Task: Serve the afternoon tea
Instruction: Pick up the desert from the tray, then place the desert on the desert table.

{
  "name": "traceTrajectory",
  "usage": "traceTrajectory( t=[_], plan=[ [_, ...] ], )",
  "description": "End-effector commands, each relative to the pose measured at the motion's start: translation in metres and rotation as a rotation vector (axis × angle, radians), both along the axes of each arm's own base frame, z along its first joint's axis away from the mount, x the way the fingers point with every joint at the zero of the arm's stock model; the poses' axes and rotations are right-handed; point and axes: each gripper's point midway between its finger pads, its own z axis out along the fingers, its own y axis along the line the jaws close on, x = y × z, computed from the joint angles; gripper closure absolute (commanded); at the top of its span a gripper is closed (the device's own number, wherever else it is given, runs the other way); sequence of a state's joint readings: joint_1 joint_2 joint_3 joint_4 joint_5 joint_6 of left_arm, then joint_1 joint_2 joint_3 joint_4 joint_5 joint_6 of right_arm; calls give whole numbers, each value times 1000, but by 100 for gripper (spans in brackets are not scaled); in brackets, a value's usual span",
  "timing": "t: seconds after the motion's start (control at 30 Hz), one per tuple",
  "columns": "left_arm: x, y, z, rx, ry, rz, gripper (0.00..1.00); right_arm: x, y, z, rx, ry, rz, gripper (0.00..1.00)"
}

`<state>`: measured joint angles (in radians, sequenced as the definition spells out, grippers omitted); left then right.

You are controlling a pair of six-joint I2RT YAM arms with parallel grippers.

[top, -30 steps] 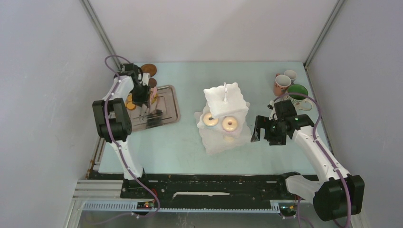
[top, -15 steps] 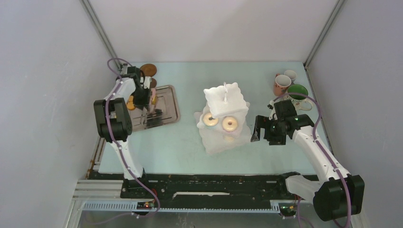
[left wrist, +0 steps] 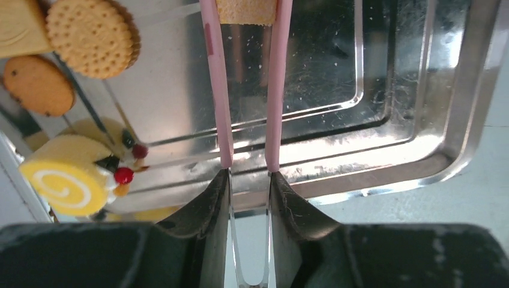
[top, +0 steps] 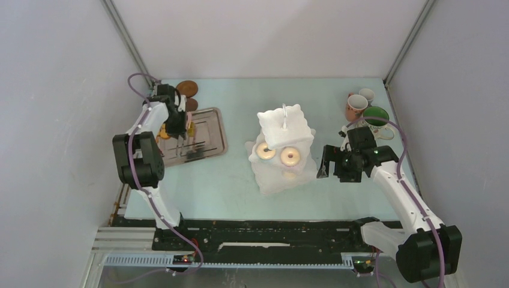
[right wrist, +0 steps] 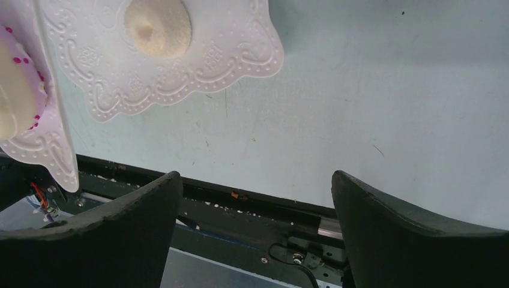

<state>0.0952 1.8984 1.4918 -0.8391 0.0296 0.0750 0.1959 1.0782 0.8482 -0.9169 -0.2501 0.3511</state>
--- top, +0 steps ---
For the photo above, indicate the darkest brown round coaster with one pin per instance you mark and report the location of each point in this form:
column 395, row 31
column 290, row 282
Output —
column 191, row 105

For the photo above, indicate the white frosted donut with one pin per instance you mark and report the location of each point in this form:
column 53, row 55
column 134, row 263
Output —
column 290, row 156

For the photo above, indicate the small white cup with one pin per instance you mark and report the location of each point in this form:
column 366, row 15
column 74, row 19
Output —
column 368, row 94

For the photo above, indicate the small orange round cookie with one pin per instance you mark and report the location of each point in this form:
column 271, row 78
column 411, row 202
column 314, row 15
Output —
column 163, row 134

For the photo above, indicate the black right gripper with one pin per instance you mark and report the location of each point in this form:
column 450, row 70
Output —
column 331, row 153

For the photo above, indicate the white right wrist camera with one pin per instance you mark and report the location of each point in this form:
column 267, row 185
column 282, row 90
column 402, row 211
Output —
column 345, row 146

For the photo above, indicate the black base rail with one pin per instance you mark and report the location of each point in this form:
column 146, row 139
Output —
column 264, row 242

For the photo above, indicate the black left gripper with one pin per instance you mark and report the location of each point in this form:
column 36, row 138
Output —
column 180, row 131

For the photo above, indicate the green-inside floral mug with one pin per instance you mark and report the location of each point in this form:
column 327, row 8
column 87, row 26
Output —
column 374, row 118

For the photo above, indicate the white three-tier cake stand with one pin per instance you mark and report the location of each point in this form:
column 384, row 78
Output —
column 282, row 127

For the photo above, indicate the white chocolate-hole donut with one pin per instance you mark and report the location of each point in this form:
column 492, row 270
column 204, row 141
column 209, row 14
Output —
column 264, row 152

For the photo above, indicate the pink mug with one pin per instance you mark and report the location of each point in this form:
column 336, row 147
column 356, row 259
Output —
column 355, row 106

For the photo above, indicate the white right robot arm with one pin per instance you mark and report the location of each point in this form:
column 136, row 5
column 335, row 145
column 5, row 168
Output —
column 427, row 247

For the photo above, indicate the metal serving tray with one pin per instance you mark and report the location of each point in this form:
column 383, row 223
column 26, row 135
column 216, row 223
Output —
column 210, row 140

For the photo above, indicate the yellow cake with berries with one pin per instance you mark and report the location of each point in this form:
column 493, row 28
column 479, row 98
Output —
column 191, row 130

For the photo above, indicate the pink-tipped metal tongs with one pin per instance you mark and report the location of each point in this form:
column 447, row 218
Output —
column 188, row 138

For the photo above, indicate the dark brown round coaster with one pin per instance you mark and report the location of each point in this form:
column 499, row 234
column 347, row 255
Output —
column 188, row 88

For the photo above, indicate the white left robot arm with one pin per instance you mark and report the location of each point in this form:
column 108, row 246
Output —
column 139, row 161

